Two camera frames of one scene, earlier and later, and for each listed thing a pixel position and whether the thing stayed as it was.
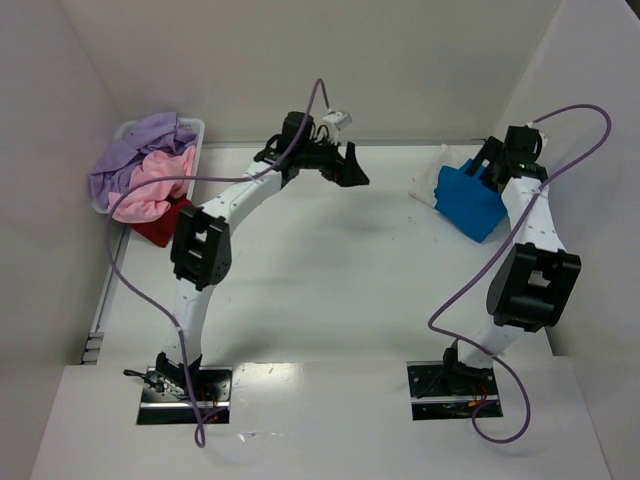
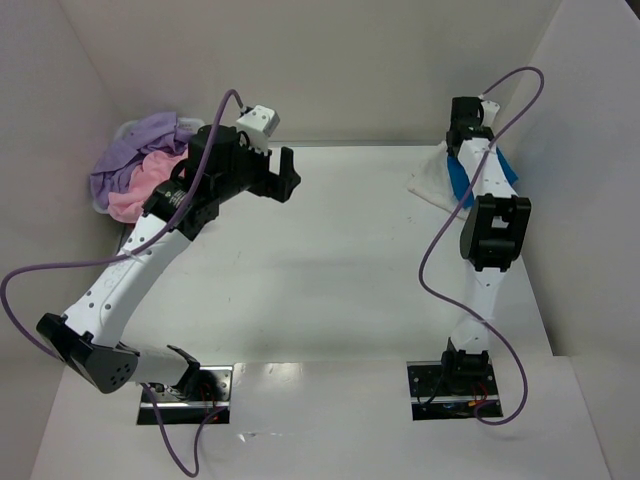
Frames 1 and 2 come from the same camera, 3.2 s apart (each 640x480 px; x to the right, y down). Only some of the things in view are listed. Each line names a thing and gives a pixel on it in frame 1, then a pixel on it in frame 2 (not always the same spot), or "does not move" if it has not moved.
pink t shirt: (147, 201) does not move
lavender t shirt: (158, 132) does not move
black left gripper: (338, 166) -> (273, 176)
